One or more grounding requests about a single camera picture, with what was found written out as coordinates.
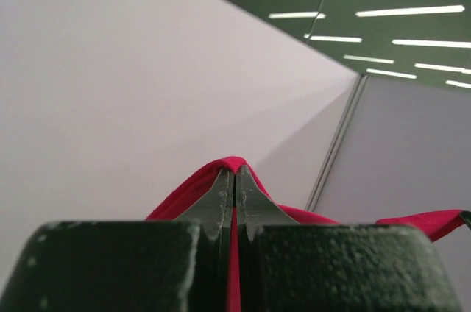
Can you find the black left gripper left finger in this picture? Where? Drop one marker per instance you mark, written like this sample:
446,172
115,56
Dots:
178,265

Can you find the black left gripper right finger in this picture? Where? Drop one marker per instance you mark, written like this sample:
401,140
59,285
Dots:
288,266

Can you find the crimson red t-shirt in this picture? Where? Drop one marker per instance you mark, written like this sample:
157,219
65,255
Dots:
435,225

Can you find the right aluminium corner post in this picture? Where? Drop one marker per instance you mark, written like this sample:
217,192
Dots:
337,139

